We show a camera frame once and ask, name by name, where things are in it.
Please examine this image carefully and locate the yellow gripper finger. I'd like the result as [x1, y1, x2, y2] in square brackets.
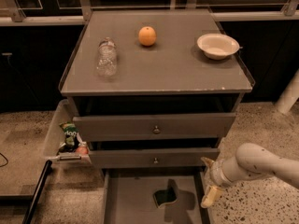
[201, 157, 215, 168]
[201, 185, 223, 208]

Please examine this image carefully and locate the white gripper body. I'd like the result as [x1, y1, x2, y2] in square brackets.
[209, 160, 233, 188]

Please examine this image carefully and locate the green yellow sponge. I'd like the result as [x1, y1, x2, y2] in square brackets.
[153, 187, 178, 208]

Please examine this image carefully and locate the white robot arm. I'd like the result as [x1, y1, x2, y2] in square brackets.
[201, 143, 299, 208]

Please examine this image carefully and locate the grey bottom drawer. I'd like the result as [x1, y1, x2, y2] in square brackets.
[101, 168, 214, 224]

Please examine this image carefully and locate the grey drawer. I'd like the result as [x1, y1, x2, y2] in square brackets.
[73, 113, 235, 142]
[89, 147, 220, 169]
[101, 168, 214, 224]

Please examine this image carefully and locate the grey drawer cabinet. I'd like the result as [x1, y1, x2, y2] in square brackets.
[58, 8, 256, 173]

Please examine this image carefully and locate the grey middle drawer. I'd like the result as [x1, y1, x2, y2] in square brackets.
[89, 147, 220, 169]

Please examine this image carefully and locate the grey top drawer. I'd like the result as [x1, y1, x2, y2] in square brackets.
[73, 113, 235, 142]

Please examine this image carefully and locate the white bowl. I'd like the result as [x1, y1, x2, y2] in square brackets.
[197, 34, 240, 60]

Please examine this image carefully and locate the red small can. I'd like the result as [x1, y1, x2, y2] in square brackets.
[76, 143, 89, 155]

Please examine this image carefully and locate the green snack bag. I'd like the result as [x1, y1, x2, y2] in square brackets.
[59, 122, 78, 152]

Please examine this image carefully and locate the orange fruit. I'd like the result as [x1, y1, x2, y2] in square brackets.
[138, 26, 157, 47]

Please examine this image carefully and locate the clear plastic bin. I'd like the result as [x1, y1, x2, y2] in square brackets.
[43, 100, 91, 166]

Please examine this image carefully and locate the clear plastic water bottle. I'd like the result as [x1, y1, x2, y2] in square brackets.
[96, 37, 117, 77]

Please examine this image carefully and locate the black bar on floor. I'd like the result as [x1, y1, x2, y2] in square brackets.
[22, 160, 52, 224]

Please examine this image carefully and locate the black floor cable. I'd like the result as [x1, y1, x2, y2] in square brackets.
[0, 152, 9, 168]

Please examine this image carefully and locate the metal railing frame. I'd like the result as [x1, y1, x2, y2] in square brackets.
[1, 0, 299, 24]

